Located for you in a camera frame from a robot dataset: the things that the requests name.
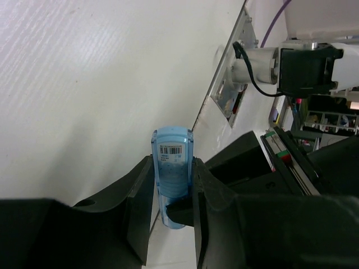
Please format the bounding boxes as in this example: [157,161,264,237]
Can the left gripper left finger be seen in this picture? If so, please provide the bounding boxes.
[1,156,154,268]

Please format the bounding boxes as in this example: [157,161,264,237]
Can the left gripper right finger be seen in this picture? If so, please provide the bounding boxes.
[166,130,358,268]

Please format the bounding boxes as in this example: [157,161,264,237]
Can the blue stapler case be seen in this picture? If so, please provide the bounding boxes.
[151,126,194,230]

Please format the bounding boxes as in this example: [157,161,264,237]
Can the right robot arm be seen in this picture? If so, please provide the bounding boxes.
[231,1,358,98]

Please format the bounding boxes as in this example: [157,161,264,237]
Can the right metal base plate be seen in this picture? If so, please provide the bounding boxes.
[208,7,258,126]

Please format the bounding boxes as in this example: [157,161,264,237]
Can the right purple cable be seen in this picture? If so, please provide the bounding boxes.
[260,0,294,48]

